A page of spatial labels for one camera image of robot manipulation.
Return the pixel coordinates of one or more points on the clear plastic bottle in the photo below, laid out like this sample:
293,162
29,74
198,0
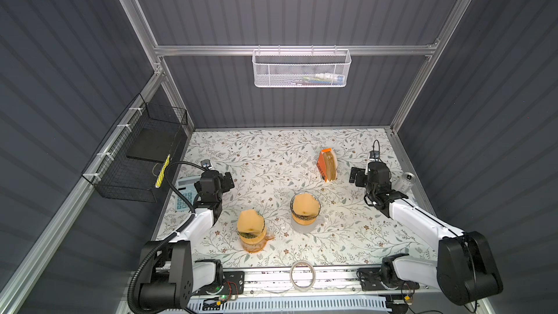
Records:
404,183

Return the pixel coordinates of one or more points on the white vented cable duct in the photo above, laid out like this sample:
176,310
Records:
296,304

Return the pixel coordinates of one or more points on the grey glass dripper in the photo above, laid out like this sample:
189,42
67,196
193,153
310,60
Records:
302,222

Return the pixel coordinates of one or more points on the orange glass carafe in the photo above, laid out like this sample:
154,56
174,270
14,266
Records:
253,245

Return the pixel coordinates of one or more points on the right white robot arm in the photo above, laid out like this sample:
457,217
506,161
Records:
465,269

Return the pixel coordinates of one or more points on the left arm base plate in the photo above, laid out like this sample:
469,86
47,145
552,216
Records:
232,284

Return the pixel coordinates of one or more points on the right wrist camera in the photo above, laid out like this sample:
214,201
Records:
374,156

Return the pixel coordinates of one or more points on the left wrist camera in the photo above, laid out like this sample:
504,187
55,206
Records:
207,164

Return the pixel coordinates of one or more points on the green glass dripper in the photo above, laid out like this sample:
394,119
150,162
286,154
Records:
252,236

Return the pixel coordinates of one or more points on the black wire basket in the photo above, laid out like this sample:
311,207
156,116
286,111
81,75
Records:
127,165

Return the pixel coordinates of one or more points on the tape roll centre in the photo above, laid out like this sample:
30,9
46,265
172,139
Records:
302,276

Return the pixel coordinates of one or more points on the white wire basket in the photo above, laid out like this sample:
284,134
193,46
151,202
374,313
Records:
301,67

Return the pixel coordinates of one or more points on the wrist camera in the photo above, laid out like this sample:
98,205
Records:
374,156
207,164

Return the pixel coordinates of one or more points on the yellow striped stick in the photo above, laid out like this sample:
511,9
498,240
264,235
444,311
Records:
161,175

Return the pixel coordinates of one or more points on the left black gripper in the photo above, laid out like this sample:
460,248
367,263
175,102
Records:
224,181

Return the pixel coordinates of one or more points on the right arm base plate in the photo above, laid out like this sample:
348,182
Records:
378,278

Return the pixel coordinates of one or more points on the orange coffee filter box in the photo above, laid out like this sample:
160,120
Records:
327,165

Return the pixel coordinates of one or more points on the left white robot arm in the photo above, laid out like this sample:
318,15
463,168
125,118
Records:
167,276

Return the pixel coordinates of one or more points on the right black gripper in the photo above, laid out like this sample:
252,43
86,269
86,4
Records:
358,176

